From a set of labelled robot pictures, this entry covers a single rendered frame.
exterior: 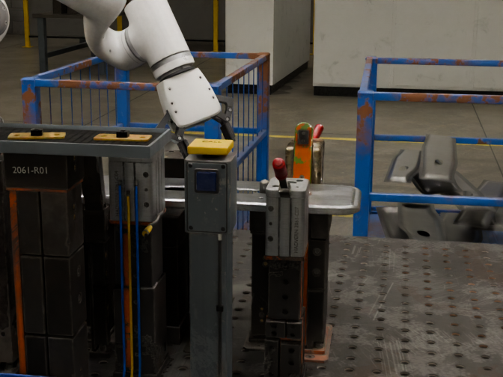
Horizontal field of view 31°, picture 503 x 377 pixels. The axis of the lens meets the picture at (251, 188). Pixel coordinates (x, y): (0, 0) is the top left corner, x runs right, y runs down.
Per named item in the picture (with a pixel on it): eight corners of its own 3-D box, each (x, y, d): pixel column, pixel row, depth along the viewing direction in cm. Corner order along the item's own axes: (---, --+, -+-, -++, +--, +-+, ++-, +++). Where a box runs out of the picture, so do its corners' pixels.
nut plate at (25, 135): (66, 134, 142) (65, 126, 142) (63, 138, 139) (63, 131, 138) (10, 135, 141) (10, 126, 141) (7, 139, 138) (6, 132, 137)
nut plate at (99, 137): (153, 137, 141) (153, 129, 140) (147, 141, 137) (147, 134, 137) (99, 135, 141) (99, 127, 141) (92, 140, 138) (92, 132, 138)
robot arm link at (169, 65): (185, 59, 184) (191, 73, 183) (146, 73, 180) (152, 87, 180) (197, 46, 176) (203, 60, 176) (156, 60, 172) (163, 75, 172)
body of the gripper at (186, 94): (191, 67, 183) (215, 118, 183) (147, 84, 179) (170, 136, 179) (203, 55, 176) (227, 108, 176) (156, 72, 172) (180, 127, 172)
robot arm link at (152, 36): (139, 72, 176) (176, 51, 172) (111, 10, 177) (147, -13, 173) (161, 70, 184) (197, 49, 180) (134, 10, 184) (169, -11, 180)
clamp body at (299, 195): (314, 368, 168) (319, 176, 159) (308, 396, 157) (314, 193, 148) (261, 364, 169) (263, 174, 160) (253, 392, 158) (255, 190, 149)
